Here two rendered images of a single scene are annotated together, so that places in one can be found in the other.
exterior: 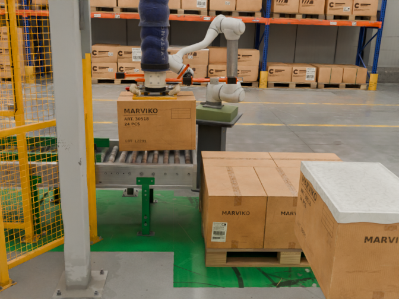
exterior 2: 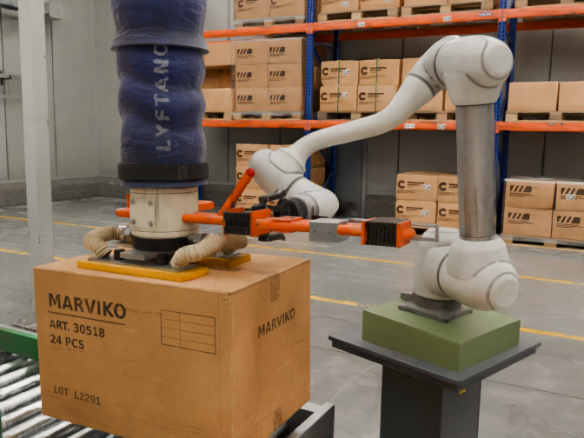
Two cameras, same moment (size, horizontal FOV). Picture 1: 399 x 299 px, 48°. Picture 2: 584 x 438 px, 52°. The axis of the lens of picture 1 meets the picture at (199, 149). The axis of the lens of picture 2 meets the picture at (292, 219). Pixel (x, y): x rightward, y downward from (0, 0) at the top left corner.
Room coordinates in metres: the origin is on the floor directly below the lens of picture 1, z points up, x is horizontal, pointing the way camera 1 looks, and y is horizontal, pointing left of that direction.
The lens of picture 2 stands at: (2.43, -0.72, 1.40)
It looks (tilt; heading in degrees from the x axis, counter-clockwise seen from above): 8 degrees down; 32
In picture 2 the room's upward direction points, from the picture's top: 1 degrees clockwise
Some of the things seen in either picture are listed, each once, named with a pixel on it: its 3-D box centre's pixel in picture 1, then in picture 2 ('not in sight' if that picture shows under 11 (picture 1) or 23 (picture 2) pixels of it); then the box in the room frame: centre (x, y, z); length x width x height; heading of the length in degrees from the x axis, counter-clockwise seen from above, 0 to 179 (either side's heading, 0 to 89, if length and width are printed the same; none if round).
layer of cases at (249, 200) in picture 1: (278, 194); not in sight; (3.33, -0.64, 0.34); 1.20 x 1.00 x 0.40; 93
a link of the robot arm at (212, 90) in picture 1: (215, 89); (441, 261); (4.28, -0.14, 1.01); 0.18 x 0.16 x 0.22; 52
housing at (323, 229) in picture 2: (214, 80); (328, 229); (3.59, -0.10, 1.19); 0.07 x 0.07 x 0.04; 3
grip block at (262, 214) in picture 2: (186, 80); (247, 221); (3.57, 0.12, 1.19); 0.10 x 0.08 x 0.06; 3
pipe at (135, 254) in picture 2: (155, 88); (165, 240); (3.56, 0.37, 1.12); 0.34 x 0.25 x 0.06; 93
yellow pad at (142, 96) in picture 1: (155, 95); (141, 262); (3.46, 0.36, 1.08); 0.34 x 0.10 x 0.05; 93
